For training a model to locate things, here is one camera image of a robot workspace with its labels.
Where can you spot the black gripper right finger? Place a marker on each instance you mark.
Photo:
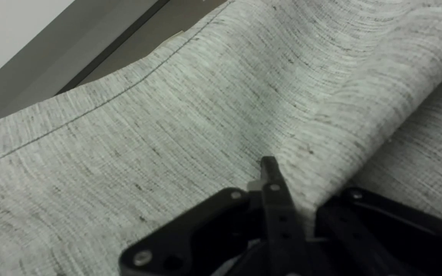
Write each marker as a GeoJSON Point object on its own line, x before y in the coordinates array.
{"type": "Point", "coordinates": [384, 235]}

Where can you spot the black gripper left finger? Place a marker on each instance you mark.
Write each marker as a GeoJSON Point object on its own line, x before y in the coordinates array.
{"type": "Point", "coordinates": [276, 220]}

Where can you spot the grey-white fabric curtain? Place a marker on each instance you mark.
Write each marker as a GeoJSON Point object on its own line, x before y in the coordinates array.
{"type": "Point", "coordinates": [206, 128]}

